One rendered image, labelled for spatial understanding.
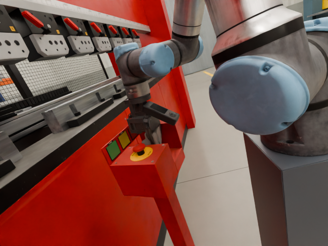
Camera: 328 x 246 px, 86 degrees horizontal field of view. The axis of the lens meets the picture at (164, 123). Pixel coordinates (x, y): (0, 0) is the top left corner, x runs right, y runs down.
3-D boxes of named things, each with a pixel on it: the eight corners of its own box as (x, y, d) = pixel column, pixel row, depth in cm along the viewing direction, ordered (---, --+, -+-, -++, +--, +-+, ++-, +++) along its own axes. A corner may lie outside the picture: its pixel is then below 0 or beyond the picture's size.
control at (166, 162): (168, 198, 50) (147, 144, 44) (123, 195, 57) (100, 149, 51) (185, 156, 67) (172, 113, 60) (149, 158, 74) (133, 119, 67)
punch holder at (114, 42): (116, 49, 120) (106, 23, 114) (105, 53, 122) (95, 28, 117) (125, 48, 133) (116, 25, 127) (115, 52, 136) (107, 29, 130)
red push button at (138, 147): (144, 159, 51) (140, 149, 50) (133, 159, 53) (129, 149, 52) (150, 151, 54) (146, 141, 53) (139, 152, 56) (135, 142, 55)
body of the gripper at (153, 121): (141, 125, 66) (132, 94, 61) (162, 124, 62) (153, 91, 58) (131, 135, 60) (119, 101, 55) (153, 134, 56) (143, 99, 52)
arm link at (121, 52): (119, 44, 45) (106, 49, 51) (132, 86, 49) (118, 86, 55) (144, 39, 49) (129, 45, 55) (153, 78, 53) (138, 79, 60)
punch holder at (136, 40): (136, 47, 155) (130, 27, 149) (128, 51, 158) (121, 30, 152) (142, 47, 168) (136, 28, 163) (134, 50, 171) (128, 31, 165)
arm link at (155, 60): (181, 35, 43) (154, 43, 51) (146, 45, 37) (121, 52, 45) (188, 67, 46) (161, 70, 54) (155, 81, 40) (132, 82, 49)
